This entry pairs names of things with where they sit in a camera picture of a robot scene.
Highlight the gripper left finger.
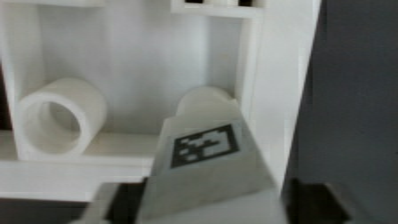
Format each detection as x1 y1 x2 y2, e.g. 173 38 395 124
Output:
68 178 148 224

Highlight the white chair seat part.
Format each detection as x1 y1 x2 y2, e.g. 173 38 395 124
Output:
0 0 321 201

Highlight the white chair leg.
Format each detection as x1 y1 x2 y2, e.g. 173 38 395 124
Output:
136 87 287 224

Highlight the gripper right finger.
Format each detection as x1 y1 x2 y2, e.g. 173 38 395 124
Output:
285 179 353 224

